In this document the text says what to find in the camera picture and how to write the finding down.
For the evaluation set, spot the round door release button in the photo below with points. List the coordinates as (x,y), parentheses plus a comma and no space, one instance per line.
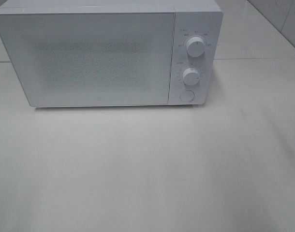
(187,96)

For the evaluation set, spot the white timer knob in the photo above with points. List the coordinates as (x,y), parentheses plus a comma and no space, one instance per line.
(191,76)

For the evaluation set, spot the white microwave door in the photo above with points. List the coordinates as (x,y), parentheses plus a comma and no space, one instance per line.
(68,60)

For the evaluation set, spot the white upper power knob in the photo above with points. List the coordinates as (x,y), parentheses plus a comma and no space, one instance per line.
(195,46)

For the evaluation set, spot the white microwave oven body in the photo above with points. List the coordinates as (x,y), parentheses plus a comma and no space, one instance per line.
(191,17)

